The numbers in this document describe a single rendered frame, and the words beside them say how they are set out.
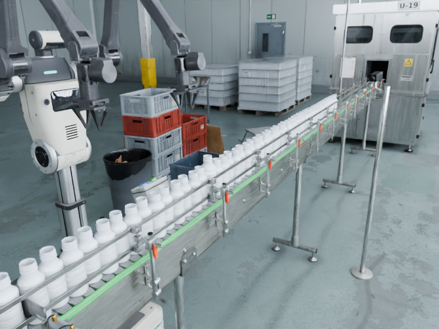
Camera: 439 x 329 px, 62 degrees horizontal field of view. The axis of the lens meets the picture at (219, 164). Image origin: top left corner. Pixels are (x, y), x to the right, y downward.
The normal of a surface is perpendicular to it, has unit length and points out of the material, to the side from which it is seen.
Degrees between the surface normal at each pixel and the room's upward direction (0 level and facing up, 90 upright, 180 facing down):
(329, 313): 0
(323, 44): 90
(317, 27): 90
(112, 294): 90
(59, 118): 90
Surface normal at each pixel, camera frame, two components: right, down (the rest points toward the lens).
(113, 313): 0.86, 0.15
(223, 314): -0.01, -0.94
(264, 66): -0.47, 0.29
